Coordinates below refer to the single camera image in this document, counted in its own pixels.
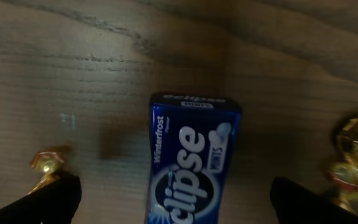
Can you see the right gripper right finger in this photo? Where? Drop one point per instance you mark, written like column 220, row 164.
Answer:
column 300, row 205

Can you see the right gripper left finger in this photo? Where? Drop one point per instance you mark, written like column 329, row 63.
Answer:
column 51, row 202

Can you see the blue candy pack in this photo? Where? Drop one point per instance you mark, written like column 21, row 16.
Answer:
column 191, row 161

